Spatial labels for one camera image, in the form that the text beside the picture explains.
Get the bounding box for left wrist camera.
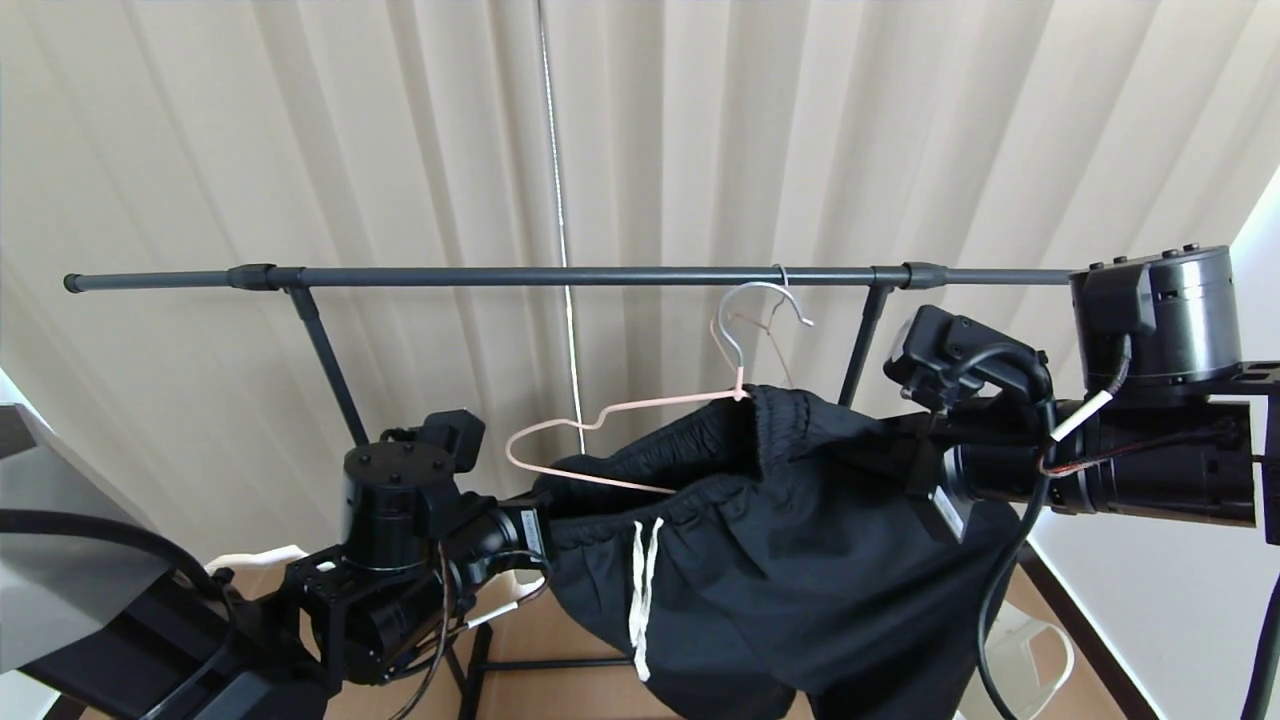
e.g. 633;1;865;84
380;410;488;476

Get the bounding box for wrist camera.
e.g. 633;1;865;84
380;410;488;476
883;305;1053;441

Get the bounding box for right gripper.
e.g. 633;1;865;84
903;400;1091;546

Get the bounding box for black cable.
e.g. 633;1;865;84
0;508;241;651
935;340;1059;720
1240;575;1280;720

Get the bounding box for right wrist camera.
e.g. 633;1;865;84
883;305;1053;441

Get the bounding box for beige curtain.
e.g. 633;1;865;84
0;0;1280;601

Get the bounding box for black shorts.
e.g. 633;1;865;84
530;385;1026;720

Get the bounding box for black clothes rack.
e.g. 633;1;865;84
62;262;1083;720

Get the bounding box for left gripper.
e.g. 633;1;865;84
440;495;553;601

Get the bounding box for white laundry basket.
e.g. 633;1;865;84
955;600;1077;720

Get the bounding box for pink clothes hanger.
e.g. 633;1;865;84
722;264;801;391
505;282;813;498

